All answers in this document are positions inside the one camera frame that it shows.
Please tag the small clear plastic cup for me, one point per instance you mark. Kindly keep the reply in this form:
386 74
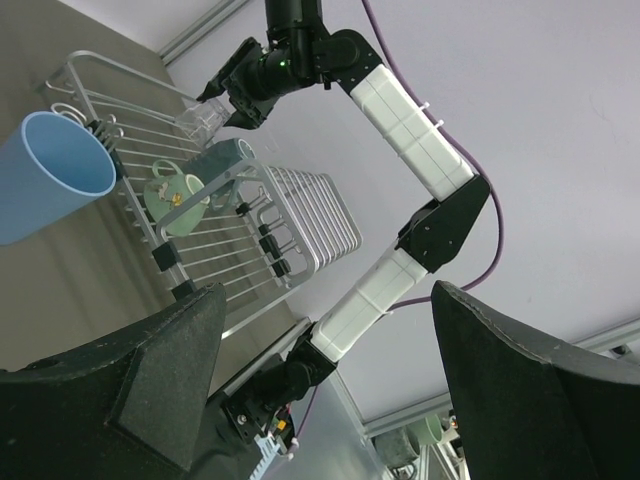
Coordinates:
201 121

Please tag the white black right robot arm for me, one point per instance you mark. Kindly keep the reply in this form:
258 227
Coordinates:
437 46

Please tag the blue plastic cup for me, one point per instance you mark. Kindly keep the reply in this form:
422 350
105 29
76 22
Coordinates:
51 167

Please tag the silver wire dish rack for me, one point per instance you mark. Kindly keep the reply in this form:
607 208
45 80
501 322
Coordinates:
261 231

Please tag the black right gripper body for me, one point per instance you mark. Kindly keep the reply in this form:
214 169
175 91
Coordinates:
262 78

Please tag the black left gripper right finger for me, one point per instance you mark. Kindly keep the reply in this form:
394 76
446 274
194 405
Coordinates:
532 406

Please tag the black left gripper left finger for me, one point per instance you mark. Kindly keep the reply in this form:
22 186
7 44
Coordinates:
127 405

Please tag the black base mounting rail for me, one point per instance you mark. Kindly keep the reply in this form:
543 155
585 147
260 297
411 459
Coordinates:
247 405

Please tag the white toothed cable duct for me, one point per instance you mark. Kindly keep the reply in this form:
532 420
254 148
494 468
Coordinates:
272 448

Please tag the green ceramic mug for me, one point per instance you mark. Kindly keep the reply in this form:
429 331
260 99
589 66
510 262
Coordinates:
167 191

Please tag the grey blue ceramic mug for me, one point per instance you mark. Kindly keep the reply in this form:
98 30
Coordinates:
213 162

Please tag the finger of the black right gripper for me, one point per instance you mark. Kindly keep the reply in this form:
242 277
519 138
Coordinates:
214 87
245 116

